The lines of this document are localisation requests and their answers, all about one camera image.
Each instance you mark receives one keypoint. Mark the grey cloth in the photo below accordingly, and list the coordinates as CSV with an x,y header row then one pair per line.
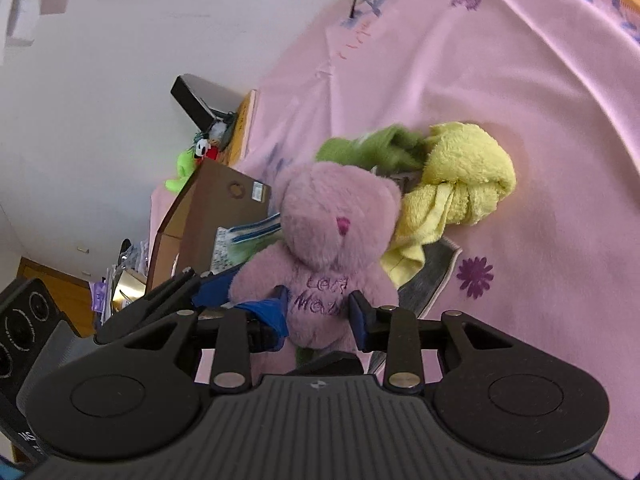
x,y
432,270

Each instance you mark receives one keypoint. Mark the yellow towel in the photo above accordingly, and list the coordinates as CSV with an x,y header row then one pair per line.
x,y
465,170

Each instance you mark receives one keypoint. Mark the white hanging sheet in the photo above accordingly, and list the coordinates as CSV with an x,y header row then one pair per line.
x,y
20,0

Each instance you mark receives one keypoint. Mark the pink teddy bear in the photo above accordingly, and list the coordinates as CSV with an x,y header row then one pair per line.
x,y
320,230

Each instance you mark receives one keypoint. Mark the wooden cabinet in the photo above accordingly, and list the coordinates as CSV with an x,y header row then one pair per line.
x,y
55,287

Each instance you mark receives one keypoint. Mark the pink printed bedsheet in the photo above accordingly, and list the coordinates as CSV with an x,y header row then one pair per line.
x,y
500,85

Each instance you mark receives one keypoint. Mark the printed fabric pouch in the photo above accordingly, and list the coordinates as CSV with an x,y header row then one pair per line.
x,y
235,245

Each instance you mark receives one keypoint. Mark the cardboard box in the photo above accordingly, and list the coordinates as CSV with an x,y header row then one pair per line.
x,y
215,205

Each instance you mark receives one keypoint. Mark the neon green plush toy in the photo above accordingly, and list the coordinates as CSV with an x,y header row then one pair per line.
x,y
182,170

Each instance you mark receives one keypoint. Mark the green fleece cloth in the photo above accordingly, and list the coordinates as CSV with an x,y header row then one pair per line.
x,y
370,147

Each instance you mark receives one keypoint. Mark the purple packet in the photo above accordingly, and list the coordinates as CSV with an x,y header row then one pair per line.
x,y
101,297

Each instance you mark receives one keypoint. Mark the red and white plush toy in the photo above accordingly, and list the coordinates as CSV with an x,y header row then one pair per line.
x,y
207,151

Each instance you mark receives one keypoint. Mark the wooden headboard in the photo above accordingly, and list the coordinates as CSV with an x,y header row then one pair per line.
x,y
242,125

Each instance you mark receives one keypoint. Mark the gold box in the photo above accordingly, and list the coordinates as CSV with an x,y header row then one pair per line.
x,y
132,280

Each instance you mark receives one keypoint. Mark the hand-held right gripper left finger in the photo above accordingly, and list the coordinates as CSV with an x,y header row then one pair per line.
x,y
280,317

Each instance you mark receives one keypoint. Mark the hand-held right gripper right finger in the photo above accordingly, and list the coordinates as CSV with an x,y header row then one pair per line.
x,y
357,320

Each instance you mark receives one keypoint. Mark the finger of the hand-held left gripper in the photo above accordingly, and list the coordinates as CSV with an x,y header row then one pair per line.
x,y
212,290

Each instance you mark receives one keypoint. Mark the black box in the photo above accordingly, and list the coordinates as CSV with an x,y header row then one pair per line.
x,y
192,95

